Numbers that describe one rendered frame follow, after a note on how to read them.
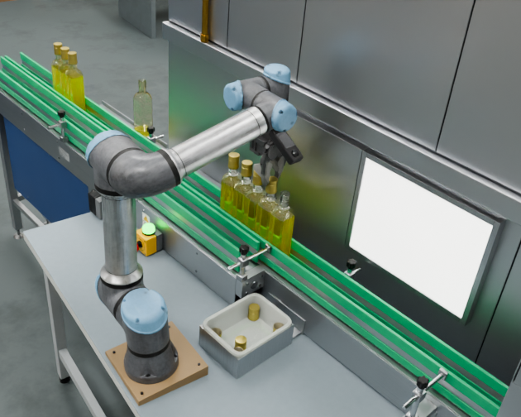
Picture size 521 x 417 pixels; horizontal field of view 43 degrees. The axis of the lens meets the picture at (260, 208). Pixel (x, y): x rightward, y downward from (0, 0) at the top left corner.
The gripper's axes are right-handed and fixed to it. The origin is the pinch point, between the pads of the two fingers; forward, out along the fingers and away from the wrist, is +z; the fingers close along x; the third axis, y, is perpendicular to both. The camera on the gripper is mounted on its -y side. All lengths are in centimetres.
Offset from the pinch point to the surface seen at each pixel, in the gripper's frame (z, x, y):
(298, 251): 21.5, -3.3, -10.9
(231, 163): 1.2, 1.5, 16.6
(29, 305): 115, 33, 115
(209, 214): 21.2, 6.2, 20.8
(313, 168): -2.9, -12.1, -5.3
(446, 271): 5, -12, -55
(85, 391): 95, 47, 40
